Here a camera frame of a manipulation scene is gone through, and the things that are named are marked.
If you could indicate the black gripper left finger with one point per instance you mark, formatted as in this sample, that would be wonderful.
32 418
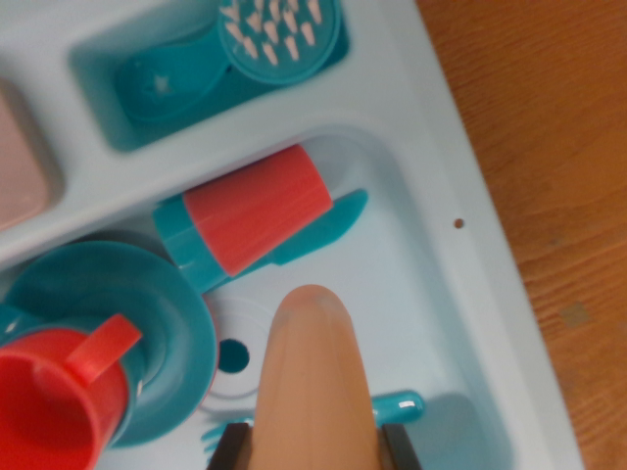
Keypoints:
232 450

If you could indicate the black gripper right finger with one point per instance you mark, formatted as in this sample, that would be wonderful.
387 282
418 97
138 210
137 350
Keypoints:
399 450

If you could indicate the cream detergent bottle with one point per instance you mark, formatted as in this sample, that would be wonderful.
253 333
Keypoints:
313 382

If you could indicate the light blue toy sink unit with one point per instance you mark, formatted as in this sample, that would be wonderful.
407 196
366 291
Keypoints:
392 122

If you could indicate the teal toy fork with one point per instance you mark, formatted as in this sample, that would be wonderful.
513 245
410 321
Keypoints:
401 406

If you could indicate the red toy mug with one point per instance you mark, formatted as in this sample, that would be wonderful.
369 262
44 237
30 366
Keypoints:
49 391

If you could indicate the teal toy plate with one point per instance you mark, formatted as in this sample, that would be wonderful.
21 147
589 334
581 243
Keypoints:
147 274

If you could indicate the teal toy tumbler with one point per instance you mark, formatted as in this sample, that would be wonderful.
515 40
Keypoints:
181 240

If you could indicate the teal toy knife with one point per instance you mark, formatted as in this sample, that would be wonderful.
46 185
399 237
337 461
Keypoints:
333 220

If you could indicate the red toy tumbler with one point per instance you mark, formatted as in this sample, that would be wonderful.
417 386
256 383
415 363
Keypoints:
255 210

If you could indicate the grey toy faucet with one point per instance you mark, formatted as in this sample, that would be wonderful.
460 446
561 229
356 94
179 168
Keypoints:
19 161

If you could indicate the teal dish brush white bristles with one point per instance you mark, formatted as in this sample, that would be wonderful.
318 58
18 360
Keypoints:
279 44

